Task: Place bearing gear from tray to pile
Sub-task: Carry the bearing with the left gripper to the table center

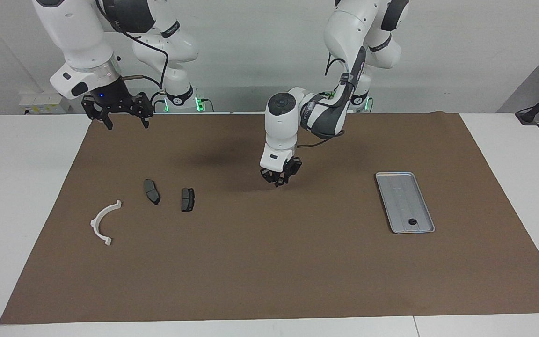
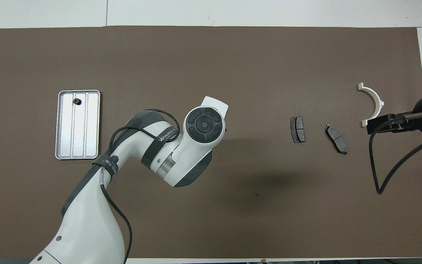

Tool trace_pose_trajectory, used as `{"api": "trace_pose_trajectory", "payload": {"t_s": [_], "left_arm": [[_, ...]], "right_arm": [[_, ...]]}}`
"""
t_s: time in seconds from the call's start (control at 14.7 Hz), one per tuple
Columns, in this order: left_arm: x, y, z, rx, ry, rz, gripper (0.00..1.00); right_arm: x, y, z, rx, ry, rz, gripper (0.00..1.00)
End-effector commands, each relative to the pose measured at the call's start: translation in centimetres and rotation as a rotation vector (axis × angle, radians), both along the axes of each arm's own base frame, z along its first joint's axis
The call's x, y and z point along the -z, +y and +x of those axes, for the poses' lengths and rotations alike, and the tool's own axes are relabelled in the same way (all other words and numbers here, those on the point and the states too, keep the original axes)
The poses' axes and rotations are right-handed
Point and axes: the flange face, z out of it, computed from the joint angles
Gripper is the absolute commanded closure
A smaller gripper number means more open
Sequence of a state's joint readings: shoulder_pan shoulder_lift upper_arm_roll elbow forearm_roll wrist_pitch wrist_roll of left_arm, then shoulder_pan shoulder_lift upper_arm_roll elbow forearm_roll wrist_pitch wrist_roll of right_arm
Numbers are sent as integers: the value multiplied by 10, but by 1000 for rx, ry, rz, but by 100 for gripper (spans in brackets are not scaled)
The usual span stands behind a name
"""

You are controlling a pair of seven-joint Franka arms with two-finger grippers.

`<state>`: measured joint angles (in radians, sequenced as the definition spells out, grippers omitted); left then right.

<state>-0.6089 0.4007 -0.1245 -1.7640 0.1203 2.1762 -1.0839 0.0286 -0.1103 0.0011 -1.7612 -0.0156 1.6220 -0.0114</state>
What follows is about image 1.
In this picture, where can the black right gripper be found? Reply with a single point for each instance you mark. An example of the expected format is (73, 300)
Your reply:
(115, 100)

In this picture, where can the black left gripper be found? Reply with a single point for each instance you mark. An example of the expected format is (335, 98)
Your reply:
(286, 167)

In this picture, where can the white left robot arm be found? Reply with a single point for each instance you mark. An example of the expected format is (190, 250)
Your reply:
(349, 23)

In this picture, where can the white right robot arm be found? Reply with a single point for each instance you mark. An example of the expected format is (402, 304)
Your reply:
(77, 37)

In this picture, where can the silver metal tray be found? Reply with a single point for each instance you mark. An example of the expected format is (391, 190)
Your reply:
(405, 201)

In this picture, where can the grey brake pad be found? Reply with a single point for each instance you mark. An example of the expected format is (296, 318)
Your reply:
(187, 200)
(150, 189)

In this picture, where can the brown table mat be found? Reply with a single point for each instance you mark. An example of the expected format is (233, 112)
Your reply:
(269, 262)

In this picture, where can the white wall socket box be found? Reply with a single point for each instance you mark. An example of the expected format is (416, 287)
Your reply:
(40, 100)

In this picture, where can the white curved plastic bracket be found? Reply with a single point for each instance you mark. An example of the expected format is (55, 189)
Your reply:
(94, 223)

